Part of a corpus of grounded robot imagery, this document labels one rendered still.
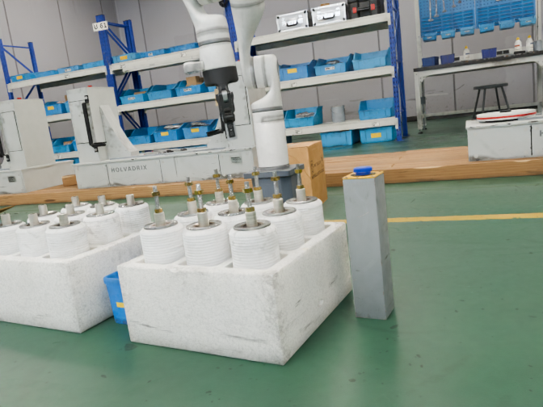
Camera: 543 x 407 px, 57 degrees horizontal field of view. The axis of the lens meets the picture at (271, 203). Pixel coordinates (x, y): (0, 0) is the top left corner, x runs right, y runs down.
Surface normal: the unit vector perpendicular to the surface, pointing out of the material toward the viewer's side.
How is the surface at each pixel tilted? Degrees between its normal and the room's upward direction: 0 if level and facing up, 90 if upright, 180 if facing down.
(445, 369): 0
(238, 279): 90
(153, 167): 90
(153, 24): 90
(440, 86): 90
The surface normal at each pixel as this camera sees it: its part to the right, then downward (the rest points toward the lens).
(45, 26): 0.92, -0.04
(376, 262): -0.47, 0.22
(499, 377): -0.12, -0.98
